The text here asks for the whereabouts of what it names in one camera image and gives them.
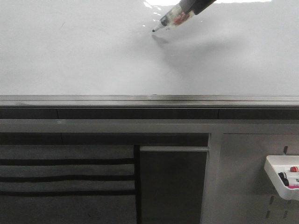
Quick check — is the dark grey flat panel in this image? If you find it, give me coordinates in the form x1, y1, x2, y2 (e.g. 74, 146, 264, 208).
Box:
140, 146, 207, 224

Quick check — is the black capped marker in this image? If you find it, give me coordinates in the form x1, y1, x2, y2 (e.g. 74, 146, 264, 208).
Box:
278, 172, 299, 179

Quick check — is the white whiteboard stand frame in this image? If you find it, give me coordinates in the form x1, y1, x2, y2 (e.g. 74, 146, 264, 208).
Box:
0, 119, 299, 224

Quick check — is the pink capped marker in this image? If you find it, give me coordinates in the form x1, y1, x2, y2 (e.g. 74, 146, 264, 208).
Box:
282, 178, 299, 189

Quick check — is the grey fabric pocket organizer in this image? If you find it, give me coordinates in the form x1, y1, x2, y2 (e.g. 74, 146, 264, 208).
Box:
0, 145, 140, 224

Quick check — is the white plastic marker tray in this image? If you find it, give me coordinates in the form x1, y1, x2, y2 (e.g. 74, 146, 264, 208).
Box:
264, 155, 299, 201

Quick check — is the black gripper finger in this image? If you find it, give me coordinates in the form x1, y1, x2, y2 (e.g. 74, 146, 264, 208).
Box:
179, 0, 215, 15

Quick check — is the red capped marker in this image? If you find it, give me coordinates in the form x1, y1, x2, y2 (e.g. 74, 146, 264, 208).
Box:
290, 166, 299, 173

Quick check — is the large white whiteboard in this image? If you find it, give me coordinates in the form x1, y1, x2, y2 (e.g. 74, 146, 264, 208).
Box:
0, 0, 299, 107

